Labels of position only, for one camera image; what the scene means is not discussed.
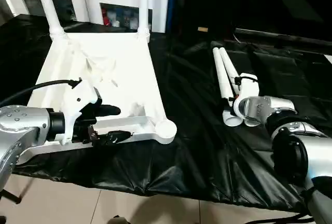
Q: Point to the white plastic table top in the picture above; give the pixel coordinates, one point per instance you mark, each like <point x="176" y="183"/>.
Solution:
<point x="119" y="73"/>

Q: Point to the white plastic table leg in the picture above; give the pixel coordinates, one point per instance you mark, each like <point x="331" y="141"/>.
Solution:
<point x="47" y="3"/>
<point x="219" y="68"/>
<point x="227" y="68"/>
<point x="143" y="3"/>

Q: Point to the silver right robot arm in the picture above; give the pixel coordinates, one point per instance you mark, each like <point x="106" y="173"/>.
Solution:
<point x="290" y="130"/>

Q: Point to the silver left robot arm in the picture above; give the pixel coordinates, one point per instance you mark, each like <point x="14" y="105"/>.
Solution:
<point x="23" y="130"/>

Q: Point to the dark left robot foot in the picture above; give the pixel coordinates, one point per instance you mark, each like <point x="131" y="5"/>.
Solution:
<point x="119" y="220"/>

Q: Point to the small bottles behind glass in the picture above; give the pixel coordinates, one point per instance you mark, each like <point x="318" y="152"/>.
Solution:
<point x="127" y="19"/>

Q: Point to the black plastic mat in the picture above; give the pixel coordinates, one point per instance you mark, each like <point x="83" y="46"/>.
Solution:
<point x="207" y="156"/>

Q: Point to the small tan tag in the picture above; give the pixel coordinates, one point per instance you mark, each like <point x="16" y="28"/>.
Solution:
<point x="203" y="28"/>

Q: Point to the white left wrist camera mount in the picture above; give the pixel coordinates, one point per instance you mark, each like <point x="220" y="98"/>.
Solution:
<point x="83" y="99"/>

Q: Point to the dark metal rail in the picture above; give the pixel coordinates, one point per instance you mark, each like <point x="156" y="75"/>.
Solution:
<point x="285" y="36"/>

